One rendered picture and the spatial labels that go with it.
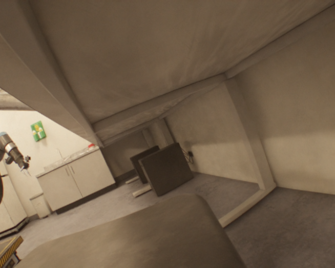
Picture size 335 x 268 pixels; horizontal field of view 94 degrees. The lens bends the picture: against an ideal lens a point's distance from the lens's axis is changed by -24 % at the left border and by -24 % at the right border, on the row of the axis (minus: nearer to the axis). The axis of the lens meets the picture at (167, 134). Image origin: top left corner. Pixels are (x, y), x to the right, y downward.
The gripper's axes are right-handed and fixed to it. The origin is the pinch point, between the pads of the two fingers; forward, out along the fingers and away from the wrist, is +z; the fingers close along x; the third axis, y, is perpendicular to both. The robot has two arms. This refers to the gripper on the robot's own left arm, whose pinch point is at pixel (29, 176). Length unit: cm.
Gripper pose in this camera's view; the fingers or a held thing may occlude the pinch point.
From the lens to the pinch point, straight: 140.4
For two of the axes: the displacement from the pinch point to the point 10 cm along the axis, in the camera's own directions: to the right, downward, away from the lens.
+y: 6.4, -7.4, 2.1
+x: -1.5, 1.5, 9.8
